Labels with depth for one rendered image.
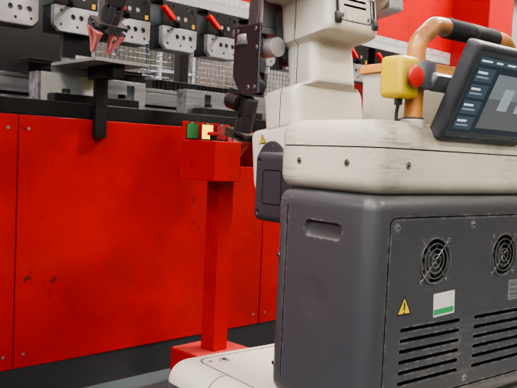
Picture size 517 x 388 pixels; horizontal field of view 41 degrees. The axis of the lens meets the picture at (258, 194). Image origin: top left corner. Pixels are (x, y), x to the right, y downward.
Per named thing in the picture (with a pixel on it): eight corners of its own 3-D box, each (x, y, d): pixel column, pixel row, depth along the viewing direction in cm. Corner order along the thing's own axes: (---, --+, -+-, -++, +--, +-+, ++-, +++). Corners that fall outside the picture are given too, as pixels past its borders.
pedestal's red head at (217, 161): (213, 181, 204) (216, 120, 203) (179, 178, 215) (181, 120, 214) (261, 181, 218) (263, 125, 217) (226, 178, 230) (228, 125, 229)
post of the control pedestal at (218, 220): (212, 352, 216) (220, 180, 213) (200, 347, 220) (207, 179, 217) (227, 349, 220) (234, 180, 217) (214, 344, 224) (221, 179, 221)
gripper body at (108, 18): (87, 20, 200) (94, -4, 197) (117, 26, 207) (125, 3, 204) (97, 29, 196) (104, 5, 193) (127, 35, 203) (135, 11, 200)
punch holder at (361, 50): (346, 78, 305) (348, 41, 304) (331, 80, 311) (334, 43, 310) (367, 82, 315) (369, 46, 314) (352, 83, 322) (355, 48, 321)
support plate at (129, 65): (95, 59, 193) (95, 56, 193) (51, 65, 212) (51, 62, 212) (148, 67, 205) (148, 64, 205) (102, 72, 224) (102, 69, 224)
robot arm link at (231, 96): (245, 77, 209) (267, 80, 214) (225, 69, 217) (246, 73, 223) (237, 115, 212) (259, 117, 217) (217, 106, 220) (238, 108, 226)
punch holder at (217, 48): (207, 55, 250) (208, 9, 249) (192, 57, 256) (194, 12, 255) (237, 60, 260) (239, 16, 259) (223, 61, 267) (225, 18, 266)
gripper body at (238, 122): (238, 133, 223) (242, 111, 222) (258, 142, 217) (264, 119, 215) (223, 132, 219) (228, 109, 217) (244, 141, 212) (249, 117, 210)
